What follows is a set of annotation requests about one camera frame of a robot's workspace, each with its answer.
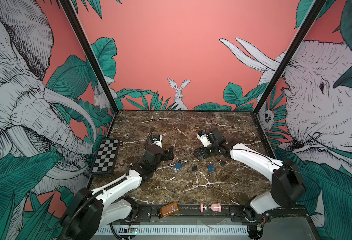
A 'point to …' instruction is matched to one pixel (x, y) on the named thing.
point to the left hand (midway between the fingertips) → (167, 144)
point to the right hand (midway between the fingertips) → (198, 149)
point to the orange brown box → (168, 209)
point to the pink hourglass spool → (214, 207)
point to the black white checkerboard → (105, 159)
